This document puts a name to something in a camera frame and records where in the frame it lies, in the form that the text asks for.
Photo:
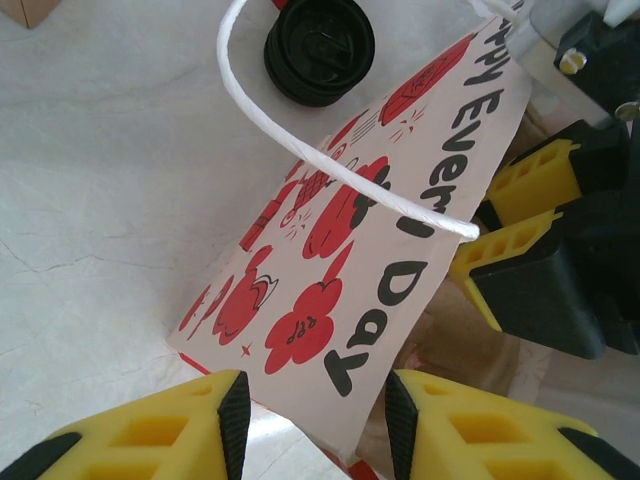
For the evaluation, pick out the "stack of black cup lids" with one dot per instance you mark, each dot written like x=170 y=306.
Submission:
x=320 y=55

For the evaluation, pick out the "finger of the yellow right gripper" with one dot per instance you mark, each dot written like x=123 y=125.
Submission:
x=525 y=280
x=540 y=170

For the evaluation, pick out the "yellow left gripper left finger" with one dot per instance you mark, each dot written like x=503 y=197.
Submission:
x=150 y=440

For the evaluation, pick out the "red and white paper bag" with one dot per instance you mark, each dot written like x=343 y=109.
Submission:
x=325 y=280

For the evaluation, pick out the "brown cardboard napkin box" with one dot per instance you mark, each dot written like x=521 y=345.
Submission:
x=27 y=12

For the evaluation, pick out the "red straw bucket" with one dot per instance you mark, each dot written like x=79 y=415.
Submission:
x=278 y=3

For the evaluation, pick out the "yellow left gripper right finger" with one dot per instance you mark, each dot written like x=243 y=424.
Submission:
x=500 y=440

